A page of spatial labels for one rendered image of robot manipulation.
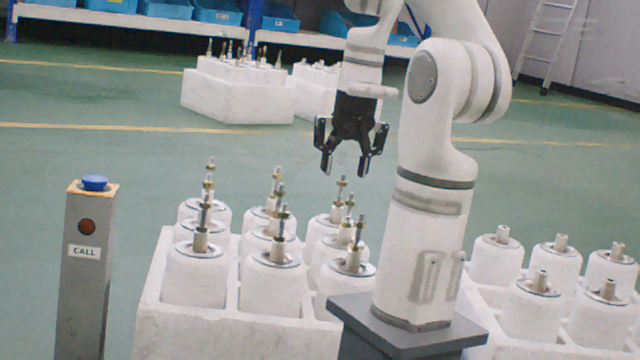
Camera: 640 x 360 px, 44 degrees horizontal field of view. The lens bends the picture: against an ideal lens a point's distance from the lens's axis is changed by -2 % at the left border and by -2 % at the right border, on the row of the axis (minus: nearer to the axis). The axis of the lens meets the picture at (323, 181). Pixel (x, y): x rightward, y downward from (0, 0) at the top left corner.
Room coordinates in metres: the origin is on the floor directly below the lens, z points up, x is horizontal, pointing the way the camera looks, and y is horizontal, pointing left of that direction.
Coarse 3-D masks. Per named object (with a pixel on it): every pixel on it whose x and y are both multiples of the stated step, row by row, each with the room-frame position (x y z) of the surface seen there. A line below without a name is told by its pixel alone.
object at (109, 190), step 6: (78, 180) 1.18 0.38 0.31; (72, 186) 1.14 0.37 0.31; (78, 186) 1.14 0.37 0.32; (108, 186) 1.17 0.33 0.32; (114, 186) 1.18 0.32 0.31; (66, 192) 1.12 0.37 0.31; (72, 192) 1.12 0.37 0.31; (78, 192) 1.12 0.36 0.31; (84, 192) 1.12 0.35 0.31; (90, 192) 1.13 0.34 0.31; (96, 192) 1.13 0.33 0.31; (102, 192) 1.14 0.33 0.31; (108, 192) 1.14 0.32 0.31; (114, 192) 1.15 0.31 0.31
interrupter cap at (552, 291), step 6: (516, 282) 1.22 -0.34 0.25; (522, 282) 1.23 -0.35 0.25; (528, 282) 1.23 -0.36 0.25; (522, 288) 1.20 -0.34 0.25; (528, 288) 1.20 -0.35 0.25; (546, 288) 1.22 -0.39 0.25; (552, 288) 1.22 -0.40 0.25; (558, 288) 1.22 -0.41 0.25; (534, 294) 1.18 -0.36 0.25; (540, 294) 1.18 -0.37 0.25; (546, 294) 1.19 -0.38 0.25; (552, 294) 1.19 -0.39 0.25; (558, 294) 1.19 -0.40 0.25
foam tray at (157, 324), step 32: (160, 256) 1.27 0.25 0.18; (160, 288) 1.13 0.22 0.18; (160, 320) 1.05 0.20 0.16; (192, 320) 1.06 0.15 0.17; (224, 320) 1.07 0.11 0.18; (256, 320) 1.08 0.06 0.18; (288, 320) 1.09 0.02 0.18; (160, 352) 1.06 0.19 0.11; (192, 352) 1.06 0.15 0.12; (224, 352) 1.07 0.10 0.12; (256, 352) 1.07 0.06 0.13; (288, 352) 1.08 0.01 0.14; (320, 352) 1.09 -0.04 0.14
